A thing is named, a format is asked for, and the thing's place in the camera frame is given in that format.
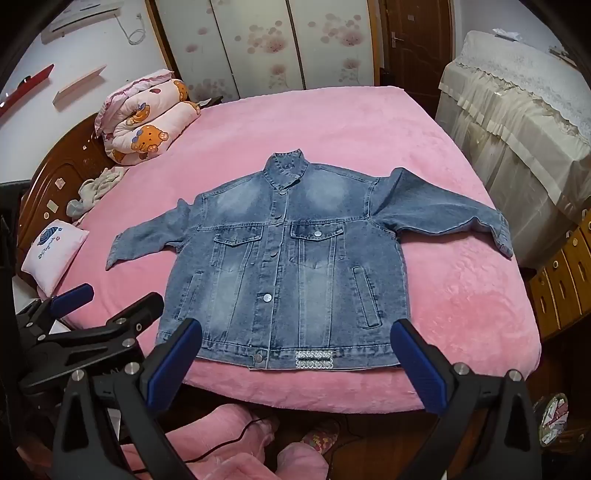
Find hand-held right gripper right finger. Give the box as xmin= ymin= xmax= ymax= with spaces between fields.
xmin=390 ymin=318 xmax=543 ymax=480

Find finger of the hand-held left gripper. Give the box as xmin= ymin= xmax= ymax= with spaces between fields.
xmin=16 ymin=283 xmax=95 ymax=342
xmin=69 ymin=292 xmax=166 ymax=365

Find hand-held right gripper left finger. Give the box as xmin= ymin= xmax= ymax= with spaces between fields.
xmin=51 ymin=318 xmax=204 ymax=480

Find blue denim jeans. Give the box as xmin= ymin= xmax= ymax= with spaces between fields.
xmin=105 ymin=148 xmax=515 ymax=371

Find crumpled grey clothes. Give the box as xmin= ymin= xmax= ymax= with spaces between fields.
xmin=66 ymin=166 xmax=126 ymax=220

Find small white printed pillow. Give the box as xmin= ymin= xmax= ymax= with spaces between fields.
xmin=21 ymin=219 xmax=90 ymax=297

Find white bedside furniture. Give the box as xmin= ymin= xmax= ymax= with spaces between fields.
xmin=11 ymin=277 xmax=75 ymax=333

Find pink plush bed blanket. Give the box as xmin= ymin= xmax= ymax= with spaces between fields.
xmin=46 ymin=85 xmax=543 ymax=414

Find brown wooden headboard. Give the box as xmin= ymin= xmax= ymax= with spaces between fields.
xmin=16 ymin=112 xmax=116 ymax=278

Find person's floral slipper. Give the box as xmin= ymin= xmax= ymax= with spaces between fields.
xmin=300 ymin=418 xmax=342 ymax=462

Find person's pink fleece pants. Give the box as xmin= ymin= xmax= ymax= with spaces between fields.
xmin=106 ymin=401 xmax=319 ymax=480

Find round trash bin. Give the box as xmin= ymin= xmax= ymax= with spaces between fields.
xmin=531 ymin=392 xmax=571 ymax=448

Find yellow wooden drawer cabinet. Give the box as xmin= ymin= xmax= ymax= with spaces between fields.
xmin=526 ymin=215 xmax=591 ymax=342

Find rolled bear print quilt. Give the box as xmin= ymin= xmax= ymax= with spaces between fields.
xmin=95 ymin=69 xmax=201 ymax=165

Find cream lace covered furniture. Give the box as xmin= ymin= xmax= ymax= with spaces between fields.
xmin=434 ymin=30 xmax=591 ymax=268

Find white air conditioner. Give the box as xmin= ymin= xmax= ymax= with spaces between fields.
xmin=41 ymin=0 xmax=125 ymax=44

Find floral sliding door wardrobe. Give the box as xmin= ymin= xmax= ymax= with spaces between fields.
xmin=148 ymin=0 xmax=384 ymax=104

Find brown wooden door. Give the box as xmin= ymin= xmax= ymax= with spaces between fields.
xmin=379 ymin=0 xmax=455 ymax=116

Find black cable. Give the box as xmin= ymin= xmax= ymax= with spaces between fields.
xmin=120 ymin=415 xmax=278 ymax=480

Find pink wall shelf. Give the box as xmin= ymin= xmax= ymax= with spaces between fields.
xmin=52 ymin=65 xmax=108 ymax=108

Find red wall shelf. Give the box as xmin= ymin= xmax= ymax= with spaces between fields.
xmin=0 ymin=64 xmax=55 ymax=118

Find white power cord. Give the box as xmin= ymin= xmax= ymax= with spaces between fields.
xmin=113 ymin=9 xmax=148 ymax=47

